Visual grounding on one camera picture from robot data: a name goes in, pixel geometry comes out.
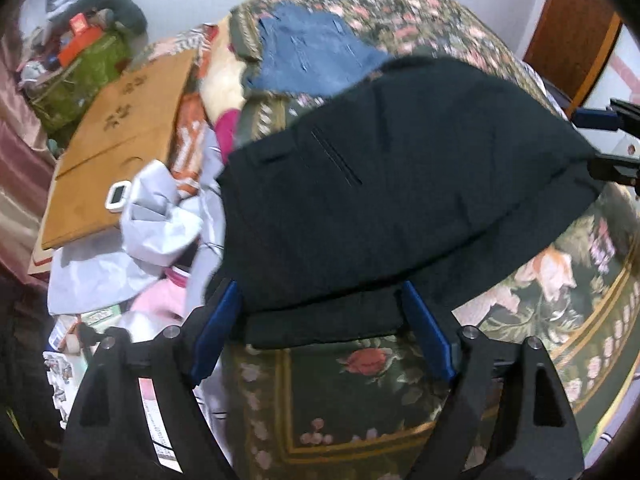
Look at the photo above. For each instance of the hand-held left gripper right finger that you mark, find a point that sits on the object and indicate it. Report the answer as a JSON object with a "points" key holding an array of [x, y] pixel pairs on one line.
{"points": [[431, 332]]}

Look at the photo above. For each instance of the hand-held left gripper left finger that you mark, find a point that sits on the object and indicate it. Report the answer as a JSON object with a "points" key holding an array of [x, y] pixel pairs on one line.
{"points": [[219, 332]]}

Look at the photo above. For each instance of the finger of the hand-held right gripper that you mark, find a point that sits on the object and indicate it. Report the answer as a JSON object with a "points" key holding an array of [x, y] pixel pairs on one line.
{"points": [[617, 170], [597, 119]]}

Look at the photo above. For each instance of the black pants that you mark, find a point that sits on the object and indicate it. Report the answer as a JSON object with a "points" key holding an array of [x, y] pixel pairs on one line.
{"points": [[400, 185]]}

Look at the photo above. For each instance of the pink cloth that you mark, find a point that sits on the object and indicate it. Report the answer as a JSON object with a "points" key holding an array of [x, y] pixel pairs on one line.
{"points": [[155, 305]]}

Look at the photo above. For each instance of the wooden door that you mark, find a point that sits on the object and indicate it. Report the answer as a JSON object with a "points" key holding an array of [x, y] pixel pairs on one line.
{"points": [[570, 30]]}

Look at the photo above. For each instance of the floral blanket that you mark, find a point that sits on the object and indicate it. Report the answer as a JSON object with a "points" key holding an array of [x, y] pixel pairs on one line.
{"points": [[350, 410]]}

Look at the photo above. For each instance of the light grey cloth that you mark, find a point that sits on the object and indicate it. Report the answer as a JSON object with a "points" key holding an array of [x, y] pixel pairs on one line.
{"points": [[145, 240]]}

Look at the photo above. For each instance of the white timer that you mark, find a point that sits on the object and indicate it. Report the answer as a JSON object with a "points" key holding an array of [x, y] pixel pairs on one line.
{"points": [[120, 194]]}

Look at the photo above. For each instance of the orange printed cloth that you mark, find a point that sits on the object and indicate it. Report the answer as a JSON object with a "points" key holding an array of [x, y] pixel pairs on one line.
{"points": [[192, 147]]}

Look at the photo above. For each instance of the cardboard box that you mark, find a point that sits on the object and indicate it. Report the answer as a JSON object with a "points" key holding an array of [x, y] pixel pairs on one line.
{"points": [[117, 145]]}

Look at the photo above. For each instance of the cream plush blanket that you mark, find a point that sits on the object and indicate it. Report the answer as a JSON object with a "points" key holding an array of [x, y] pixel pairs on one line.
{"points": [[222, 80]]}

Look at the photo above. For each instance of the pink curtain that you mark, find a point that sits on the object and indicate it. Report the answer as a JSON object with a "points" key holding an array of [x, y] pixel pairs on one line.
{"points": [[20, 170]]}

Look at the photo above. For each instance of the green bag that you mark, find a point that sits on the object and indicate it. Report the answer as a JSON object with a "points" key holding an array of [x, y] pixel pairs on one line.
{"points": [[80, 77]]}

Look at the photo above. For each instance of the blue jeans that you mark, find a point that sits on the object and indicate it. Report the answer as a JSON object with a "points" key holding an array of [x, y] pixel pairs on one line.
{"points": [[310, 52]]}

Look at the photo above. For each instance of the red box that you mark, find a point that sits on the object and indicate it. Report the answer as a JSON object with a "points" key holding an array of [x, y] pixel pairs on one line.
{"points": [[77, 45]]}

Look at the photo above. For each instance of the grey clothes pile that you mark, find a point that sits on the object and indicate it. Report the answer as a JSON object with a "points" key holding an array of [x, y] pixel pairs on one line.
{"points": [[100, 2]]}

